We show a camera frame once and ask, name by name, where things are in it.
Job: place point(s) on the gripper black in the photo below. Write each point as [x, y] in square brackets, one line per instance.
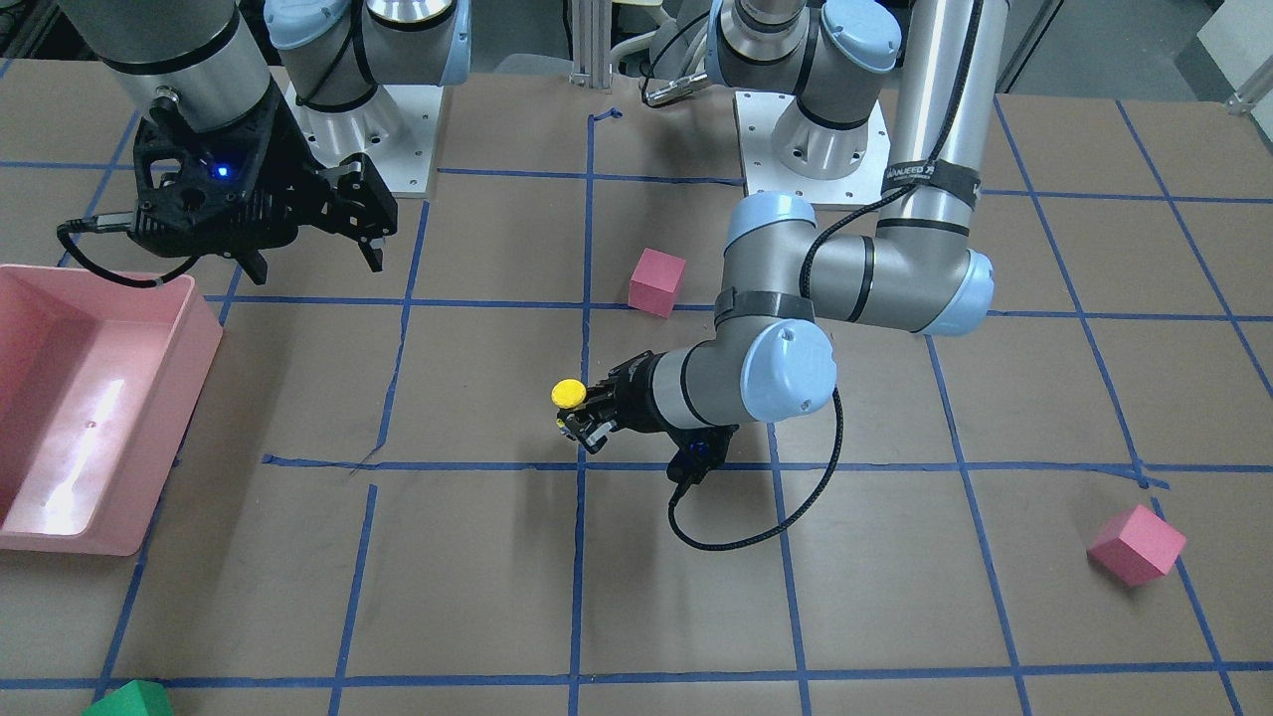
[290, 143]
[651, 396]

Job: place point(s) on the yellow push button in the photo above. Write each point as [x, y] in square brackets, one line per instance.
[567, 396]

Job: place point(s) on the pink cube near centre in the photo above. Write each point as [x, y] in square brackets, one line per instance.
[656, 282]

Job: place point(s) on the pink plastic bin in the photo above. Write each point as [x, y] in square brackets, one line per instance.
[98, 384]

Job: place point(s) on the green cube far corner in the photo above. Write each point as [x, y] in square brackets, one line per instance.
[135, 698]

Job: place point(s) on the pink cube near edge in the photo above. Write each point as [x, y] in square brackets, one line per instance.
[1137, 547]

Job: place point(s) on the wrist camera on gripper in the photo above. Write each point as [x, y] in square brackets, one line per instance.
[699, 451]

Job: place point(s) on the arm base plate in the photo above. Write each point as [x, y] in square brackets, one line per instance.
[398, 129]
[784, 151]

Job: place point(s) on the aluminium frame post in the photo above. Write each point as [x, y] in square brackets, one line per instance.
[590, 44]

